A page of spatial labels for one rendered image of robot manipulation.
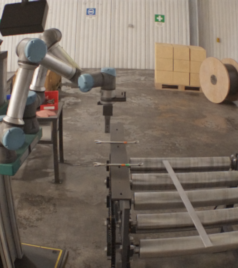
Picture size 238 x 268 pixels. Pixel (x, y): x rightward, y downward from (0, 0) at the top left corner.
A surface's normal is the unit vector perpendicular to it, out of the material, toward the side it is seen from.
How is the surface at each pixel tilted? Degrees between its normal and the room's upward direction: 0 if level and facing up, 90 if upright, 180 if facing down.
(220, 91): 90
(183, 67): 90
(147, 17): 90
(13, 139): 97
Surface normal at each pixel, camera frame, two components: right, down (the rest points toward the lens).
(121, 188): 0.02, -0.95
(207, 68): -0.87, 0.14
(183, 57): -0.07, 0.30
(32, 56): 0.58, 0.15
